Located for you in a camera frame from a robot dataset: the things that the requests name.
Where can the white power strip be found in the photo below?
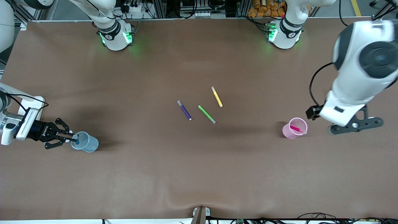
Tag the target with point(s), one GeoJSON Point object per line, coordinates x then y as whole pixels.
{"type": "Point", "coordinates": [133, 7]}

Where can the small green circuit board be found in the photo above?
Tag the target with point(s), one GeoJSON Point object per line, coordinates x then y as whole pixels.
{"type": "Point", "coordinates": [240, 221]}

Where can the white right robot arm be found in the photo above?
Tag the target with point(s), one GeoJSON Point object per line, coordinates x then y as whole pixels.
{"type": "Point", "coordinates": [113, 34]}

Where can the light blue mesh cup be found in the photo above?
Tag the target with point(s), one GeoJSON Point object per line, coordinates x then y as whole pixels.
{"type": "Point", "coordinates": [90, 144]}

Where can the pink mesh cup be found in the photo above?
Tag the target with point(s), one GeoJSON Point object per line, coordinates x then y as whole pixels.
{"type": "Point", "coordinates": [287, 132]}

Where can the white terminal strip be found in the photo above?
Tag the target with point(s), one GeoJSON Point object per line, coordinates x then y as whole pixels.
{"type": "Point", "coordinates": [203, 14]}

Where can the pink marker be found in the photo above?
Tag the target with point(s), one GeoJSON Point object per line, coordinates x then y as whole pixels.
{"type": "Point", "coordinates": [295, 128]}

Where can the tan camera mount bracket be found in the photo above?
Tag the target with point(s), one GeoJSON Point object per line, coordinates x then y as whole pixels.
{"type": "Point", "coordinates": [200, 214]}

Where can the orange packaged items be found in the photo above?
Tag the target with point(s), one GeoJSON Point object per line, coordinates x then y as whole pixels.
{"type": "Point", "coordinates": [264, 9]}

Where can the green marker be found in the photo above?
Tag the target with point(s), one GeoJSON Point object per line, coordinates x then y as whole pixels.
{"type": "Point", "coordinates": [206, 114]}

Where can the purple marker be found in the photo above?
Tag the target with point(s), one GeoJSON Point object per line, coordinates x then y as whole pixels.
{"type": "Point", "coordinates": [185, 111]}

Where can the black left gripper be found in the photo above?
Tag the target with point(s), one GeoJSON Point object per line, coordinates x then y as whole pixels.
{"type": "Point", "coordinates": [313, 112]}

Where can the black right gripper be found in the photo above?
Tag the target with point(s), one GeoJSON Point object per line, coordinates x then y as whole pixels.
{"type": "Point", "coordinates": [39, 130]}

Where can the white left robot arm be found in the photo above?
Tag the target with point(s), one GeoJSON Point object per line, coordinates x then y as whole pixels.
{"type": "Point", "coordinates": [351, 84]}

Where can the aluminium frame post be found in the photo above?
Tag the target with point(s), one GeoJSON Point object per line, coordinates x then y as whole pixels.
{"type": "Point", "coordinates": [39, 14]}

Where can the black left camera bracket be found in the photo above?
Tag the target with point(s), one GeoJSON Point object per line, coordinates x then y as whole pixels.
{"type": "Point", "coordinates": [357, 124]}

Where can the blue marker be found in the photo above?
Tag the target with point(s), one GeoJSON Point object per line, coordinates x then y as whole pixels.
{"type": "Point", "coordinates": [76, 141]}

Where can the yellow marker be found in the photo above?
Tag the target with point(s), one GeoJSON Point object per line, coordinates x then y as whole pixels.
{"type": "Point", "coordinates": [216, 96]}

